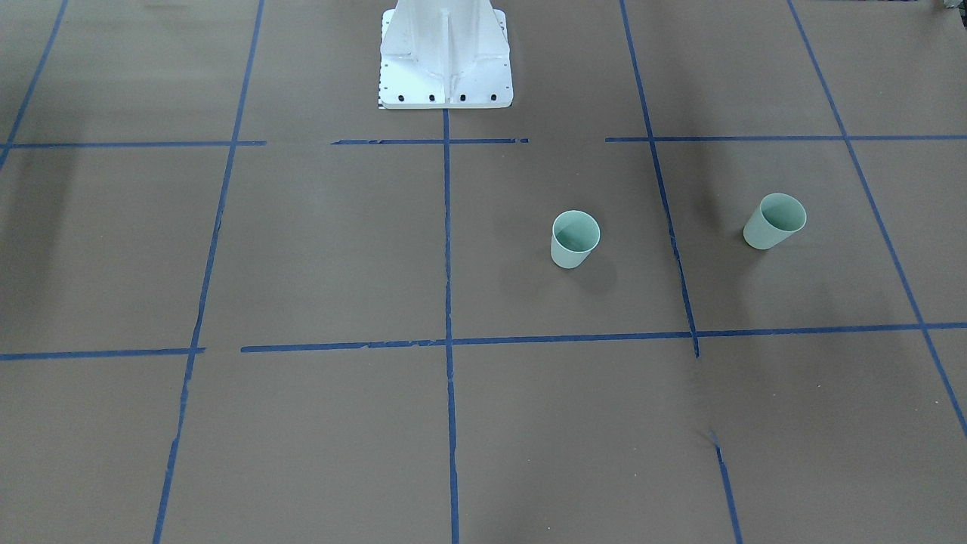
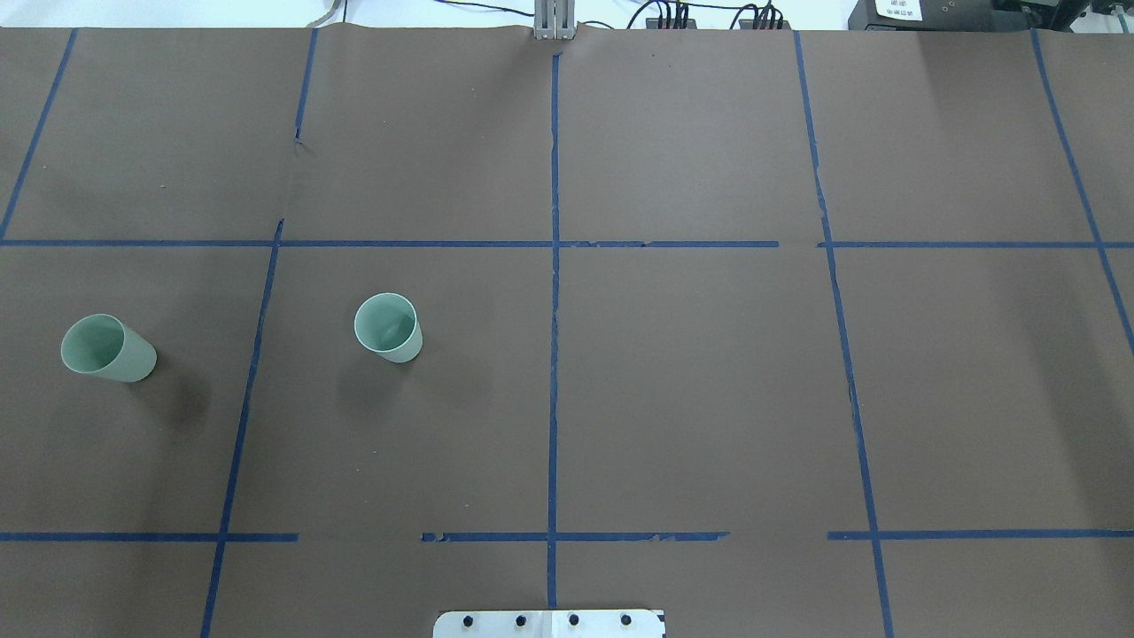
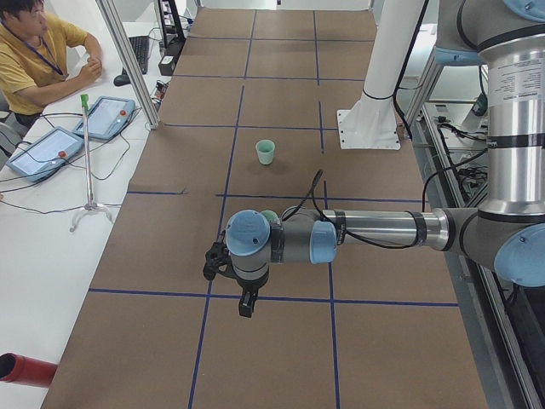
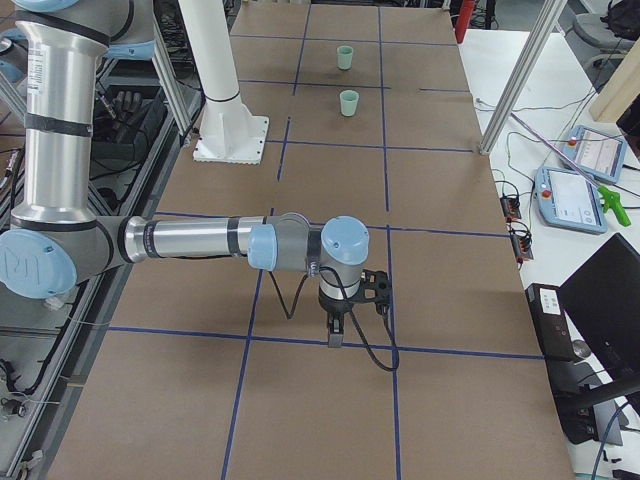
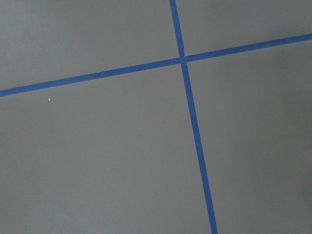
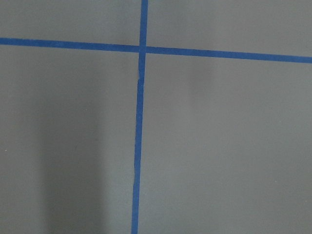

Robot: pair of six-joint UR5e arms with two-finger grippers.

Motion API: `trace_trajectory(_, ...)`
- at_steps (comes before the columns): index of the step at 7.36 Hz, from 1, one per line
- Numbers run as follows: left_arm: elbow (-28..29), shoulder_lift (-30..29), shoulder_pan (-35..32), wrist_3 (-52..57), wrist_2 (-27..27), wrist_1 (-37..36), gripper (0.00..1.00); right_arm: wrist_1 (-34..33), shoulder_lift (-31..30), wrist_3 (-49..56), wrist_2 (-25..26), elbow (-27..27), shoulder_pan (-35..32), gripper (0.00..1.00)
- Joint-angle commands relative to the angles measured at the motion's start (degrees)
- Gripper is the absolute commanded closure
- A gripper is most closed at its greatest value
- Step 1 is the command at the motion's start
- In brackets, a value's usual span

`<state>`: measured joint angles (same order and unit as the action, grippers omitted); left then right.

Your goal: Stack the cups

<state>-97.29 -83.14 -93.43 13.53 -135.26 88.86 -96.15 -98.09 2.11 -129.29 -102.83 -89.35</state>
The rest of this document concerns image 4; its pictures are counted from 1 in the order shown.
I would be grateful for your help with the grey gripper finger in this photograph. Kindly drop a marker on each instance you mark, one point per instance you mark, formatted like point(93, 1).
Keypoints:
point(338, 335)
point(331, 337)

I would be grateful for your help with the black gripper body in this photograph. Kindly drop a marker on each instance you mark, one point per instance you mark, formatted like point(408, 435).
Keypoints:
point(334, 308)

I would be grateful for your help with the mint green cup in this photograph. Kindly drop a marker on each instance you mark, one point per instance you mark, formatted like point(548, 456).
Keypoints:
point(344, 57)
point(348, 102)

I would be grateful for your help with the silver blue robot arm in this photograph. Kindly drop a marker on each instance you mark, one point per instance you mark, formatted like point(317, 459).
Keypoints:
point(55, 241)

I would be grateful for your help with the near orange circuit board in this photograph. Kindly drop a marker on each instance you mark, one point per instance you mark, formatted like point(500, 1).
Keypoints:
point(521, 241)

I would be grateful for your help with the orange circuit board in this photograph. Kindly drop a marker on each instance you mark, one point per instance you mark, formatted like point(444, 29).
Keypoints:
point(510, 207)
point(521, 241)

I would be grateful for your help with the far orange circuit board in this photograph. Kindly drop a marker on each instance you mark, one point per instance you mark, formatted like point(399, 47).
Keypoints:
point(510, 207)

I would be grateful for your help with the black mini computer box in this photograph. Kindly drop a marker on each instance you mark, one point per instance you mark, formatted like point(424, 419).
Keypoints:
point(551, 326)

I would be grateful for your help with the near blue teach pendant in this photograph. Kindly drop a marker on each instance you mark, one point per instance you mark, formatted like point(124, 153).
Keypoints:
point(566, 200)

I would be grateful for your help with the blue teach pendant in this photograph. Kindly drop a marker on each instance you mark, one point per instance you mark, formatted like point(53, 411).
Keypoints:
point(597, 153)
point(566, 200)

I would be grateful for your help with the black computer monitor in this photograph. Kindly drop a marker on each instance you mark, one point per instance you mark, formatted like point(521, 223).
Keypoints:
point(602, 300)

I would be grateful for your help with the pink purple striped rod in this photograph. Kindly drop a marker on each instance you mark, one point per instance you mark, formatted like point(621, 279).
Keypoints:
point(574, 166)

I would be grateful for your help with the green plastic spray trigger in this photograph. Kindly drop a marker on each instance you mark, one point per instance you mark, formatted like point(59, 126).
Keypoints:
point(612, 202)

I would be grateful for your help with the far blue teach pendant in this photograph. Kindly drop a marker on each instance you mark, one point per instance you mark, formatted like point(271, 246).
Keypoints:
point(597, 153)

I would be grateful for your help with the red fire extinguisher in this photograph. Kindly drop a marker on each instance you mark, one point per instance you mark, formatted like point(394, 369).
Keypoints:
point(463, 20)

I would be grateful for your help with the wooden board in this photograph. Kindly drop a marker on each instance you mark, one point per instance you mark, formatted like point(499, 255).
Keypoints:
point(620, 91)

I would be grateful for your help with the grey office chair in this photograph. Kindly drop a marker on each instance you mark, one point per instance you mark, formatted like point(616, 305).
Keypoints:
point(613, 34)

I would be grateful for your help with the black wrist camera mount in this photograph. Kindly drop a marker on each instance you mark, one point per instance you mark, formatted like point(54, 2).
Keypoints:
point(375, 287)

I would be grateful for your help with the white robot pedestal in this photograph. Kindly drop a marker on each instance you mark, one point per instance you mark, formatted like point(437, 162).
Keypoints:
point(228, 131)

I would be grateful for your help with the aluminium frame strut left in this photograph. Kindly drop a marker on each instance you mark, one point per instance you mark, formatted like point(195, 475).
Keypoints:
point(170, 86)

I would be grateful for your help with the aluminium frame post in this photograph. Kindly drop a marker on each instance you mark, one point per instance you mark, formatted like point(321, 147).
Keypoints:
point(525, 63)

